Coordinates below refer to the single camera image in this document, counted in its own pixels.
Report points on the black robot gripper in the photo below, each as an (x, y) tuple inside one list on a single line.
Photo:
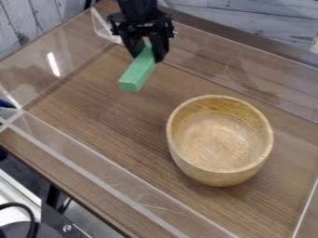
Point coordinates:
[(139, 19)]

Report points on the green rectangular block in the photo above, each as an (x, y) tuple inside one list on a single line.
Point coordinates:
[(137, 75)]

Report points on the brown wooden bowl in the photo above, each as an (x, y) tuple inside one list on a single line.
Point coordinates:
[(221, 139)]

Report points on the blue object at edge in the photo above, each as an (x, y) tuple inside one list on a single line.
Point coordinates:
[(6, 104)]

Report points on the black table leg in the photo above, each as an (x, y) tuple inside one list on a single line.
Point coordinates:
[(52, 197)]

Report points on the clear acrylic tray enclosure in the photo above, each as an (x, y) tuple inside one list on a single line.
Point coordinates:
[(95, 139)]

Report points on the grey metal base plate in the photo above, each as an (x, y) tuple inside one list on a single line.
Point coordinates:
[(61, 223)]

